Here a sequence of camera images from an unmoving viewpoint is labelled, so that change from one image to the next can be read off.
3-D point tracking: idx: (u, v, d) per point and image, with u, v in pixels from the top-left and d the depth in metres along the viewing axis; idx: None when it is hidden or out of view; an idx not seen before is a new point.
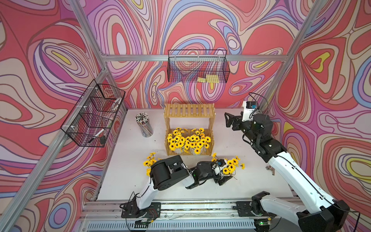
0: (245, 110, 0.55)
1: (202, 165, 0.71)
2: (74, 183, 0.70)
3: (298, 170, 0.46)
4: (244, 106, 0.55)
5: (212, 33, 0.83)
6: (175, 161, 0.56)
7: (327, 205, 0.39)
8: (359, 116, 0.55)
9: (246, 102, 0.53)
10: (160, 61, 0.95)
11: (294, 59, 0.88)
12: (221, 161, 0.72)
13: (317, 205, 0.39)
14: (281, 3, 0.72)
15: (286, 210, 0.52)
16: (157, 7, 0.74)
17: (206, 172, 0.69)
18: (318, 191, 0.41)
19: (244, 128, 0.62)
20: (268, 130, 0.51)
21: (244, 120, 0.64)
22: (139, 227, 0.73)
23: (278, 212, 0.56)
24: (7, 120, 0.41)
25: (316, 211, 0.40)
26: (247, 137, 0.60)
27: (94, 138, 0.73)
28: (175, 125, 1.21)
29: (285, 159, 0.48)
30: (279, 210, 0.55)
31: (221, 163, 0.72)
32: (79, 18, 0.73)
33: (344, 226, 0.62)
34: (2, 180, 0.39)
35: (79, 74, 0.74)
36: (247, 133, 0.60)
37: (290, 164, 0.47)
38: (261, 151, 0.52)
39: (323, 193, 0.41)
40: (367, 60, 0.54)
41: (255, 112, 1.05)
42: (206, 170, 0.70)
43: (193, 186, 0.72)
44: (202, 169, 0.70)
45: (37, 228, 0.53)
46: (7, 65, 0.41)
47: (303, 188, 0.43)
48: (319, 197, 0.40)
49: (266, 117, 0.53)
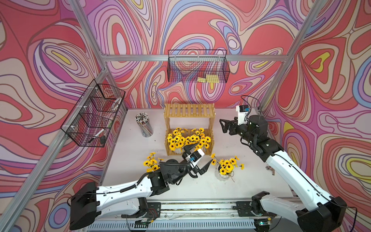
0: (239, 113, 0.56)
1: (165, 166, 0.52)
2: (74, 183, 0.70)
3: (293, 168, 0.46)
4: (237, 109, 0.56)
5: (212, 33, 0.83)
6: (90, 188, 0.44)
7: (324, 201, 0.40)
8: (359, 116, 0.55)
9: (238, 106, 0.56)
10: (160, 61, 0.95)
11: (294, 59, 0.88)
12: (195, 156, 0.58)
13: (315, 202, 0.40)
14: (281, 3, 0.72)
15: (285, 207, 0.53)
16: (157, 7, 0.74)
17: (171, 173, 0.50)
18: (315, 187, 0.42)
19: (241, 131, 0.63)
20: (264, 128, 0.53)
21: (239, 124, 0.66)
22: (139, 227, 0.73)
23: (277, 211, 0.57)
24: (7, 120, 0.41)
25: (313, 208, 0.40)
26: (245, 139, 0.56)
27: (94, 138, 0.73)
28: (175, 125, 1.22)
29: (282, 157, 0.49)
30: (279, 209, 0.55)
31: (195, 158, 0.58)
32: (79, 18, 0.73)
33: (344, 226, 0.62)
34: (2, 180, 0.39)
35: (79, 74, 0.74)
36: (244, 136, 0.62)
37: (286, 162, 0.48)
38: (259, 150, 0.53)
39: (321, 190, 0.42)
40: (367, 60, 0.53)
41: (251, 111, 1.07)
42: (169, 171, 0.50)
43: (161, 191, 0.55)
44: (164, 170, 0.51)
45: (37, 228, 0.53)
46: (7, 65, 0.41)
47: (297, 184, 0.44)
48: (315, 194, 0.41)
49: (260, 117, 0.56)
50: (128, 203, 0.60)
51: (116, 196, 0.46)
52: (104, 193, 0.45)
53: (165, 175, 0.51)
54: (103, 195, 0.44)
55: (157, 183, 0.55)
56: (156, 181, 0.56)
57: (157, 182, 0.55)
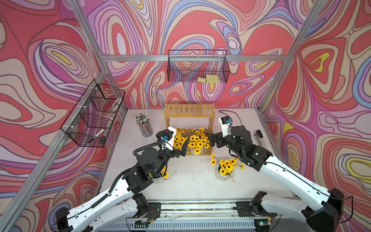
0: (222, 125, 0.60)
1: (142, 155, 0.46)
2: (74, 183, 0.70)
3: (289, 171, 0.47)
4: (220, 122, 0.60)
5: (212, 33, 0.83)
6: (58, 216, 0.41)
7: (326, 198, 0.40)
8: (359, 116, 0.55)
9: (221, 118, 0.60)
10: (160, 61, 0.95)
11: (294, 59, 0.88)
12: (168, 134, 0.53)
13: (319, 202, 0.40)
14: (281, 3, 0.72)
15: (289, 207, 0.53)
16: (157, 7, 0.74)
17: (150, 162, 0.45)
18: (313, 186, 0.43)
19: (228, 142, 0.62)
20: (248, 139, 0.53)
21: (225, 135, 0.65)
22: (139, 227, 0.73)
23: (278, 211, 0.57)
24: (7, 120, 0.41)
25: (319, 208, 0.40)
26: (233, 151, 0.60)
27: (94, 138, 0.73)
28: (175, 125, 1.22)
29: (274, 164, 0.49)
30: (281, 209, 0.55)
31: (168, 137, 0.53)
32: (79, 18, 0.73)
33: (344, 226, 0.62)
34: (2, 180, 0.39)
35: (79, 74, 0.74)
36: (232, 146, 0.60)
37: (280, 167, 0.48)
38: (250, 161, 0.52)
39: (319, 187, 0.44)
40: (367, 60, 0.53)
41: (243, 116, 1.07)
42: (149, 161, 0.45)
43: (144, 186, 0.50)
44: (142, 161, 0.45)
45: (37, 228, 0.53)
46: (7, 65, 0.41)
47: (298, 187, 0.44)
48: (316, 194, 0.41)
49: (242, 128, 0.55)
50: (123, 208, 0.59)
51: (89, 215, 0.42)
52: (75, 215, 0.42)
53: (145, 166, 0.46)
54: (74, 217, 0.41)
55: (136, 180, 0.49)
56: (135, 176, 0.50)
57: (136, 177, 0.50)
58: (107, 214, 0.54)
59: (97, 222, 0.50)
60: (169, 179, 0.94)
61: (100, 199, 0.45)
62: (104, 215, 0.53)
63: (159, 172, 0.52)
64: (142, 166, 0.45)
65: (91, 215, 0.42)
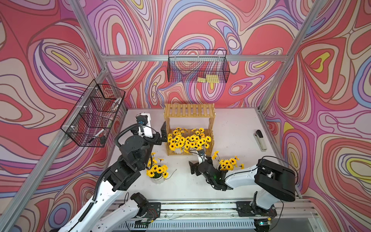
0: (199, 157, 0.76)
1: (126, 143, 0.42)
2: (74, 183, 0.70)
3: (237, 173, 0.60)
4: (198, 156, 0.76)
5: (212, 33, 0.83)
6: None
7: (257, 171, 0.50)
8: (359, 116, 0.55)
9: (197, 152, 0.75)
10: (160, 61, 0.95)
11: (294, 59, 0.88)
12: (143, 119, 0.60)
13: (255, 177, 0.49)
14: (281, 3, 0.72)
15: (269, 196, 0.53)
16: (157, 7, 0.74)
17: (135, 149, 0.41)
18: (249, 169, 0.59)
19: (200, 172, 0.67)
20: (212, 170, 0.66)
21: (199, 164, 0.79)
22: (139, 227, 0.73)
23: (271, 203, 0.57)
24: (7, 120, 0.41)
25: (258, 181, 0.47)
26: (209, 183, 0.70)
27: (94, 138, 0.73)
28: (175, 125, 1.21)
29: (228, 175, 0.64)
30: (267, 198, 0.55)
31: (144, 121, 0.61)
32: (79, 18, 0.73)
33: (344, 226, 0.62)
34: (2, 180, 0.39)
35: (79, 74, 0.74)
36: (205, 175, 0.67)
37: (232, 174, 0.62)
38: (222, 187, 0.65)
39: (251, 167, 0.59)
40: (367, 60, 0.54)
41: (243, 117, 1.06)
42: (134, 148, 0.41)
43: (131, 181, 0.45)
44: (127, 150, 0.41)
45: (37, 229, 0.53)
46: (7, 65, 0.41)
47: (243, 178, 0.55)
48: (251, 173, 0.52)
49: (204, 165, 0.69)
50: (124, 210, 0.59)
51: (79, 229, 0.38)
52: None
53: (130, 155, 0.42)
54: None
55: (122, 174, 0.44)
56: (119, 172, 0.44)
57: (120, 174, 0.44)
58: (108, 219, 0.53)
59: (101, 228, 0.49)
60: (169, 179, 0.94)
61: (85, 210, 0.40)
62: (106, 220, 0.52)
63: (145, 164, 0.48)
64: (127, 154, 0.41)
65: (84, 227, 0.39)
